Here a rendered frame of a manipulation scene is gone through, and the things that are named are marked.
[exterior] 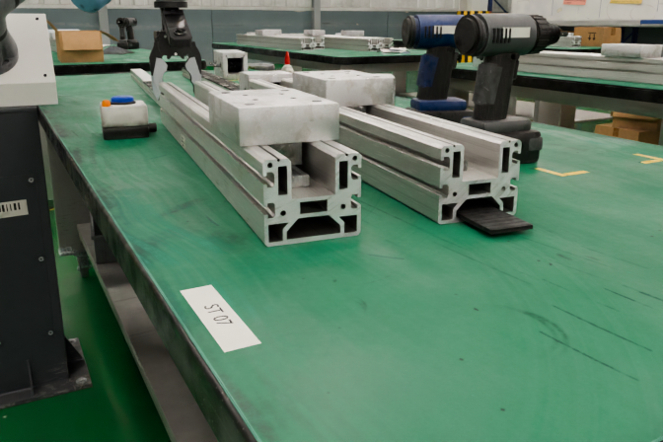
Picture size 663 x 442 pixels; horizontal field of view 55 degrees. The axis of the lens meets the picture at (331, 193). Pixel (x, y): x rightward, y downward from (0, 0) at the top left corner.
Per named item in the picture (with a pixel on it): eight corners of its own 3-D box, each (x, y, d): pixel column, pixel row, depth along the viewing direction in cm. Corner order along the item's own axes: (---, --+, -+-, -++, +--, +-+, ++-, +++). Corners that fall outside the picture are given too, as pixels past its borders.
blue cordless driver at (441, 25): (396, 132, 123) (400, 14, 117) (492, 129, 126) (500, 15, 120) (407, 139, 115) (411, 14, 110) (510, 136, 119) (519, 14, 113)
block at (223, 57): (211, 77, 236) (209, 51, 233) (241, 76, 240) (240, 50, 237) (217, 80, 227) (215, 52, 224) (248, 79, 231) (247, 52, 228)
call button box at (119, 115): (102, 133, 121) (99, 100, 120) (154, 130, 125) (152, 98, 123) (104, 140, 114) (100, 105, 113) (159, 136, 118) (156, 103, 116)
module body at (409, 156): (250, 118, 139) (249, 79, 137) (293, 115, 143) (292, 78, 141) (437, 224, 68) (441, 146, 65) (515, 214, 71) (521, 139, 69)
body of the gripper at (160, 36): (187, 56, 147) (184, 2, 144) (193, 58, 139) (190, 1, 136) (153, 57, 144) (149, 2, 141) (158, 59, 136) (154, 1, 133)
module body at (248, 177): (161, 123, 133) (158, 82, 131) (208, 120, 136) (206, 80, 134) (264, 247, 61) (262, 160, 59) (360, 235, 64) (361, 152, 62)
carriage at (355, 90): (292, 111, 109) (292, 71, 107) (351, 109, 113) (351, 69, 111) (326, 125, 95) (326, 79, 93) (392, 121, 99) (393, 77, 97)
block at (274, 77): (230, 113, 147) (228, 71, 144) (281, 110, 151) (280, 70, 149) (239, 118, 139) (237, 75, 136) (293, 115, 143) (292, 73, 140)
